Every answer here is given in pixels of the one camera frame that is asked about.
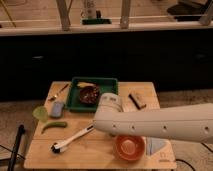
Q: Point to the black stand pole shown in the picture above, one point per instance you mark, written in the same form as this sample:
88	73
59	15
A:
14	153

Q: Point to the light green cup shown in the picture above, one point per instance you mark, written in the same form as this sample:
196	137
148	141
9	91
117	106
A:
40	113

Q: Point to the folded blue cloth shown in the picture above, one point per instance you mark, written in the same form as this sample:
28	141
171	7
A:
153	145

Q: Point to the dark brown bowl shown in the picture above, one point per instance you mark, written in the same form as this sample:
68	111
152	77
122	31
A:
89	95

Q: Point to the wooden frame post right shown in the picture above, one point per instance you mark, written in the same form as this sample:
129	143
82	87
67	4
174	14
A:
125	12

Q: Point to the green plastic tray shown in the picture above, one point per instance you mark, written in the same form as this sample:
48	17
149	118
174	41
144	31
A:
105	85

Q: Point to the wooden frame post left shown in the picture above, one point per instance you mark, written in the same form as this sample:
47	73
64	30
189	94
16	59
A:
64	15

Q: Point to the wooden frame post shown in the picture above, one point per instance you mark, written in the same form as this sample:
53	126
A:
64	15
125	12

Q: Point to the orange bowl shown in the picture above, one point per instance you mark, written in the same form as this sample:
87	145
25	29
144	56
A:
129	148

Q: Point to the white dish brush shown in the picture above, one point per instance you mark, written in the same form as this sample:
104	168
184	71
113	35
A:
61	146

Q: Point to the metal spoon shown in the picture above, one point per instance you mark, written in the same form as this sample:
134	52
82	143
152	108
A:
52	96

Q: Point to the green pepper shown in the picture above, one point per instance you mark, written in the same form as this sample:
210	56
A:
54	124

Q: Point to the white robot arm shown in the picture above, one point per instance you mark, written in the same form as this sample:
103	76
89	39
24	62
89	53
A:
187	123

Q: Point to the yellow banana piece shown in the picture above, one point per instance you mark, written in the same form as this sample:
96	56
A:
85	84

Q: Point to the brown black block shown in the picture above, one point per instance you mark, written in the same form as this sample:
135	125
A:
137	100

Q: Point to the blue sponge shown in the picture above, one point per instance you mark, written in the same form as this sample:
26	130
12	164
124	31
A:
57	109

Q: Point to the green shelf tray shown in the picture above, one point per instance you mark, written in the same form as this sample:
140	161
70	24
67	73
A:
96	21

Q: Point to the white bottle on shelf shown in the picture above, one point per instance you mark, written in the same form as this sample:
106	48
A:
89	9

